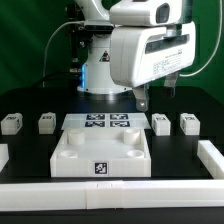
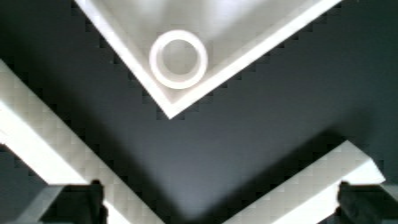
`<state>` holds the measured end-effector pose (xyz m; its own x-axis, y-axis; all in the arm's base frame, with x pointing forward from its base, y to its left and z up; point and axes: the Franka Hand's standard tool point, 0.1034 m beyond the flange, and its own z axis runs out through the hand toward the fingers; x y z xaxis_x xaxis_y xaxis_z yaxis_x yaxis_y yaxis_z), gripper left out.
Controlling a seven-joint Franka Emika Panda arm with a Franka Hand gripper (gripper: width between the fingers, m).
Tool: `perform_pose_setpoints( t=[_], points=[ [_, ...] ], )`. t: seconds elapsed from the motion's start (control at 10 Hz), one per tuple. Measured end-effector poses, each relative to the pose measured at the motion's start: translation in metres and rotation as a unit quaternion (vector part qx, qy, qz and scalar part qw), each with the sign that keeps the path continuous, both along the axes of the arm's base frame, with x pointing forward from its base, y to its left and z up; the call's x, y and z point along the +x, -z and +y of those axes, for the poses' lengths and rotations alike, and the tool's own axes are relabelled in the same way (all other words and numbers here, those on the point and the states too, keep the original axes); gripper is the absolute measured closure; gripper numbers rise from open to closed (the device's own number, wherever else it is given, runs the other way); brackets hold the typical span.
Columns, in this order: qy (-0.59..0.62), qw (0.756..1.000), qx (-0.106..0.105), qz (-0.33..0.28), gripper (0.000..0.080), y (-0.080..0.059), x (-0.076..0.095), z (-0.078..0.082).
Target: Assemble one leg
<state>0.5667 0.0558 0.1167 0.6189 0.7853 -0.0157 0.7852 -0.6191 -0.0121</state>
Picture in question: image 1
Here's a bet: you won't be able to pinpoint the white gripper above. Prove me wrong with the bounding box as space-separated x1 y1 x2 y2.
109 22 196 111

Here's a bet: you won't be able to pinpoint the white square tabletop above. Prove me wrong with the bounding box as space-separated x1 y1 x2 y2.
50 128 151 177

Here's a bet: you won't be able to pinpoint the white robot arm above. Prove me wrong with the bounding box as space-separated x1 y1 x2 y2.
68 0 196 111

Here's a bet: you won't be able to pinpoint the white marker sheet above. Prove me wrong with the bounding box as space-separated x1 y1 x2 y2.
61 113 150 130

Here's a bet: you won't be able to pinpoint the white right fence bar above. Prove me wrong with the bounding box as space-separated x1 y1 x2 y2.
197 140 224 180

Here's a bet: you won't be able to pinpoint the white fence bar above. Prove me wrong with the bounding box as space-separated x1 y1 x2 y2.
0 180 224 212
0 144 9 172
197 140 224 180

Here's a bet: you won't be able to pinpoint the white front fence bar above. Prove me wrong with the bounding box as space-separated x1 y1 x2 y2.
0 180 224 212

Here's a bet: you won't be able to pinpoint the white left fence bar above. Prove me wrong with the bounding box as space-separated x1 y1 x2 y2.
0 144 9 172

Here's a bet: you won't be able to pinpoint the white cable right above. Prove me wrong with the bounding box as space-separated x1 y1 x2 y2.
179 19 224 78

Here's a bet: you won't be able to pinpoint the white cable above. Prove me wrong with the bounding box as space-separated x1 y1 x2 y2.
42 20 86 88
179 19 224 78

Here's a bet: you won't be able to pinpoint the black cables at base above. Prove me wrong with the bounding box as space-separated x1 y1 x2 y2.
31 69 83 88

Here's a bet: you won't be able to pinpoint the white cable left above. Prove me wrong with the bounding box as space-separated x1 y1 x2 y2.
42 20 86 88

